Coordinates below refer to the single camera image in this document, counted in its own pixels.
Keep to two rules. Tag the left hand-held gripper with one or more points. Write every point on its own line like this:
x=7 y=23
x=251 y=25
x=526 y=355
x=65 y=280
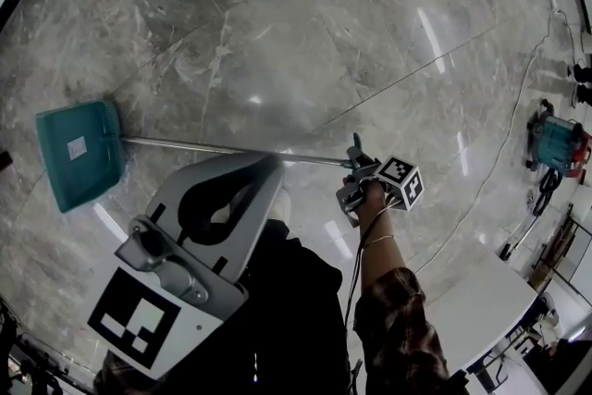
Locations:
x=199 y=300

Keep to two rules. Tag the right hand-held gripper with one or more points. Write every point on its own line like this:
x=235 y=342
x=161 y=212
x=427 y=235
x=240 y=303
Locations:
x=398 y=180

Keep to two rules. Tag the person's right forearm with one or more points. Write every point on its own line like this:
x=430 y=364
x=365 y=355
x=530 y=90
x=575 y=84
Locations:
x=388 y=291

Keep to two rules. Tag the person's left forearm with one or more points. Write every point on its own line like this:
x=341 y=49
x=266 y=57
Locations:
x=118 y=377

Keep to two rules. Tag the person's right hand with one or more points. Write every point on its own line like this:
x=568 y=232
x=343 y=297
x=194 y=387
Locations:
x=370 y=196

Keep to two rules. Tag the person's black clothing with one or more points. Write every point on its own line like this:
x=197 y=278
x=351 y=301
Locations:
x=287 y=314

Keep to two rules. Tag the person's white shoe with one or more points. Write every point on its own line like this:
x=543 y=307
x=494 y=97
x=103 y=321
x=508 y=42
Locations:
x=282 y=206

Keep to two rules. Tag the white table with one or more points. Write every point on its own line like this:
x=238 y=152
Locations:
x=476 y=305

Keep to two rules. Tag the teal and red machine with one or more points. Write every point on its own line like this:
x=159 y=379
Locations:
x=557 y=145

